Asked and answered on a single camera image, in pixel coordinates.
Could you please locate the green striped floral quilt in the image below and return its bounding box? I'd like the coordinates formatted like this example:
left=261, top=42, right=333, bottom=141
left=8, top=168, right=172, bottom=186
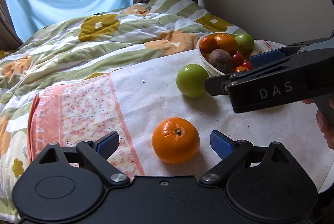
left=1, top=0, right=243, bottom=223

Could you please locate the cream duck pattern bowl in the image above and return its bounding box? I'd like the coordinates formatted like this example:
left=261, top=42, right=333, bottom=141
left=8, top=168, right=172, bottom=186
left=196, top=32, right=224, bottom=76

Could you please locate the small red tomato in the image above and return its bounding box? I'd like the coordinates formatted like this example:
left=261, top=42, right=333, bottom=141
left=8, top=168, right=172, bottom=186
left=242, top=61, right=253, bottom=71

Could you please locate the brown kiwi with sticker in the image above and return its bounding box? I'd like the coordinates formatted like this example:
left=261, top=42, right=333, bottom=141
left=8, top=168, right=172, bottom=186
left=250, top=51, right=263, bottom=57

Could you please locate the green apple on cloth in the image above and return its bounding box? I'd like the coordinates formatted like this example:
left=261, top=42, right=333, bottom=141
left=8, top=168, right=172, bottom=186
left=176, top=64, right=209, bottom=98

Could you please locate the brown curtain left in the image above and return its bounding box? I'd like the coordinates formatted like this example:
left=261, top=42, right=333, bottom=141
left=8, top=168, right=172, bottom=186
left=0, top=0, right=23, bottom=51

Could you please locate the person's right hand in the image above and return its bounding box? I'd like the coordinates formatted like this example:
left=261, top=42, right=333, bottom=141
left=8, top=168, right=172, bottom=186
left=301, top=98, right=334, bottom=150

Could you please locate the orange tangerine on cloth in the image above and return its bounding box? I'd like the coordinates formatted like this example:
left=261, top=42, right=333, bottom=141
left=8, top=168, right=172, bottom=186
left=152, top=117, right=200, bottom=165

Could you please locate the small orange fruit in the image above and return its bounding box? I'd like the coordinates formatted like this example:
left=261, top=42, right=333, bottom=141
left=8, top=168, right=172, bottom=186
left=234, top=66, right=250, bottom=73

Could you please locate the small orange tangerine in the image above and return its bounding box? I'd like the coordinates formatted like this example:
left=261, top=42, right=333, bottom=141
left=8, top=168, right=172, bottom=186
left=199, top=36, right=218, bottom=53

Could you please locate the green apple in bowl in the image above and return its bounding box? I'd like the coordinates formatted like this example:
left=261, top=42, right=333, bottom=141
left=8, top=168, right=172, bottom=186
left=234, top=33, right=255, bottom=54

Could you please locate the brown kiwi plain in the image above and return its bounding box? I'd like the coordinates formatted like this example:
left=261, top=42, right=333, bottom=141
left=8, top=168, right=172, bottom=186
left=208, top=49, right=234, bottom=74

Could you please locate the white pink floral cloth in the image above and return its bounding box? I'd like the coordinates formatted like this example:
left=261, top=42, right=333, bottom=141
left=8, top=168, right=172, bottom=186
left=28, top=50, right=333, bottom=191

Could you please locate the orange tangerine in bowl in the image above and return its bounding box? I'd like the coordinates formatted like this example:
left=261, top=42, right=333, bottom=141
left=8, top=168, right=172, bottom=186
left=214, top=33, right=238, bottom=56

